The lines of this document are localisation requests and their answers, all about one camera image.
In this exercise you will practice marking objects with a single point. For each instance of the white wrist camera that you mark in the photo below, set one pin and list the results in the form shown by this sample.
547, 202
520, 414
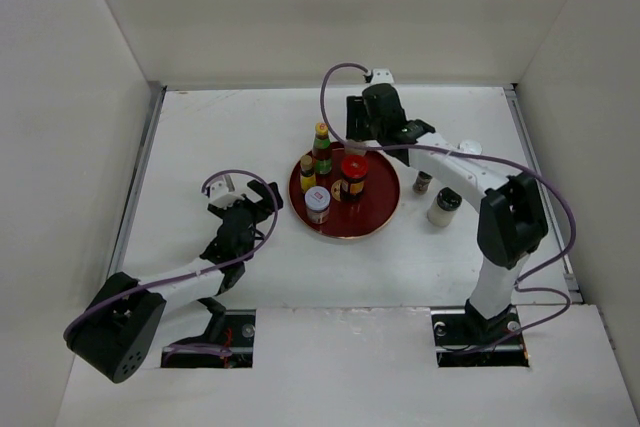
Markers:
221, 193
379, 76

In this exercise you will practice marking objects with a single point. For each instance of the grey cap salt grinder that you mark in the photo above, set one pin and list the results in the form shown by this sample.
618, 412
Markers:
355, 149

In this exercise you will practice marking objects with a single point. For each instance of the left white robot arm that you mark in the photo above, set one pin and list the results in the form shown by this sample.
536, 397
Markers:
115, 333

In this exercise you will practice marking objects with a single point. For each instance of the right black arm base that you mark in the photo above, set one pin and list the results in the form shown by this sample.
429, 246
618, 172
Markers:
463, 342

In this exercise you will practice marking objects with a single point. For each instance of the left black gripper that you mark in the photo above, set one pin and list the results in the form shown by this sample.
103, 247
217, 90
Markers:
267, 202

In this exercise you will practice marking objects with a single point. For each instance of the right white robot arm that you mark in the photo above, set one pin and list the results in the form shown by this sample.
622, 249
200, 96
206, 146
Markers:
511, 221

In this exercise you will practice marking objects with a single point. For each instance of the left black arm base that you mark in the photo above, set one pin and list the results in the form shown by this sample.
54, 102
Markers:
227, 342

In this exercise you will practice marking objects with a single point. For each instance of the red lid sauce jar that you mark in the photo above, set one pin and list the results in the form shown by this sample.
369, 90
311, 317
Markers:
354, 170

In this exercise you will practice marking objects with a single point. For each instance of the green label sauce bottle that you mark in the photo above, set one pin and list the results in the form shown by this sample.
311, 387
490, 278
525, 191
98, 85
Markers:
322, 150

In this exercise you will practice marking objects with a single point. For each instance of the white blue cylinder shaker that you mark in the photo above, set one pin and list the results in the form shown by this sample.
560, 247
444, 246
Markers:
471, 147

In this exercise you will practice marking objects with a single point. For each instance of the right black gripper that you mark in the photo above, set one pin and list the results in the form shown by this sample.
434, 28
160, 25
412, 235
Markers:
357, 109

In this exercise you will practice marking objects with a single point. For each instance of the black cap pepper bottle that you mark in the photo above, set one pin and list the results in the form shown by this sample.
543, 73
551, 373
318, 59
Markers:
444, 207

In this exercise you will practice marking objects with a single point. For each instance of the red round tray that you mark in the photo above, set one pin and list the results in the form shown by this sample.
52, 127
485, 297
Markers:
351, 219

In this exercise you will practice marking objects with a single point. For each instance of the small yellow label bottle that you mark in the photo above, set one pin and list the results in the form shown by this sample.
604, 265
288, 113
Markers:
307, 174

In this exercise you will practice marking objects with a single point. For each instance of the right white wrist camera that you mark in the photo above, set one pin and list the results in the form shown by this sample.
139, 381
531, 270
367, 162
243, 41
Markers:
379, 76

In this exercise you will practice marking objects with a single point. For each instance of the small black cap bottle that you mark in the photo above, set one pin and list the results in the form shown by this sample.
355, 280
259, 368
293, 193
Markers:
422, 183

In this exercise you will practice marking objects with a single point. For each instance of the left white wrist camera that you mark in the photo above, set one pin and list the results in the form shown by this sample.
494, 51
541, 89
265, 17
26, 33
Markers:
221, 193

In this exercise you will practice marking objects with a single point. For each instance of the silver lid spice jar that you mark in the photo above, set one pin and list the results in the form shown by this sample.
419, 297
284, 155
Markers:
317, 203

